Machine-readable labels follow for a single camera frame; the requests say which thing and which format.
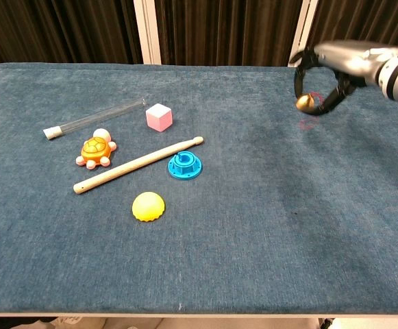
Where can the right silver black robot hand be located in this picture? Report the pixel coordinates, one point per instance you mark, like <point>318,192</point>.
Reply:
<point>349,60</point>

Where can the dark pleated curtain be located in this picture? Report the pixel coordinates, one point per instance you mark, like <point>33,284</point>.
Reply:
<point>226,31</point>

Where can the pink cube block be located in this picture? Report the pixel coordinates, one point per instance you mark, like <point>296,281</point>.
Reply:
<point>158,117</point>

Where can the blue fabric table cover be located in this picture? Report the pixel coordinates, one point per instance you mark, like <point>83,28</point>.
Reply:
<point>198,240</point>

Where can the wooden drumstick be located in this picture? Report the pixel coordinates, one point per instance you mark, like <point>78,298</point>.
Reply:
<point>137,165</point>

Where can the yellow dome cap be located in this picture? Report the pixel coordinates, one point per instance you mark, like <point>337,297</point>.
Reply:
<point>148,206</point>

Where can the clear test tube white cap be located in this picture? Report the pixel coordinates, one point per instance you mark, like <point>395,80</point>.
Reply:
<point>92,118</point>

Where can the orange toy turtle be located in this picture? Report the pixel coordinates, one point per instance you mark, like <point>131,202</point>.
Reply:
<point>95,151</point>

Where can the white vertical frame post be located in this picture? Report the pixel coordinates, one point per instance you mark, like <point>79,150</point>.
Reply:
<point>301,27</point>
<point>147,31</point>

